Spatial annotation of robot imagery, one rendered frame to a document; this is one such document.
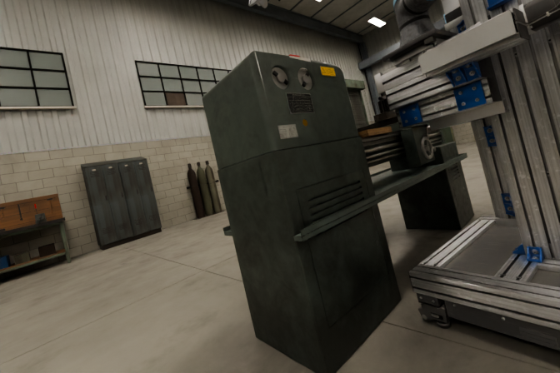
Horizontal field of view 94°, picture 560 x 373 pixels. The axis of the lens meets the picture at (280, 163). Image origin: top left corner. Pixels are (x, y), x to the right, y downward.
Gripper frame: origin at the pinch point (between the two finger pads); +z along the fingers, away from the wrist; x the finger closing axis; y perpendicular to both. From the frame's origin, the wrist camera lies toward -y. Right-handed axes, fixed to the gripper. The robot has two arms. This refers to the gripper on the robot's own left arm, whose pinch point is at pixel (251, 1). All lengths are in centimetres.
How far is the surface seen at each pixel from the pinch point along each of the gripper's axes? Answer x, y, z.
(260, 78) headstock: -16.8, 11.8, 20.2
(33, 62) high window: 705, 137, 212
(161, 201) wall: 442, 443, 324
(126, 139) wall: 571, 336, 246
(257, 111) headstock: -21.9, 16.4, 30.3
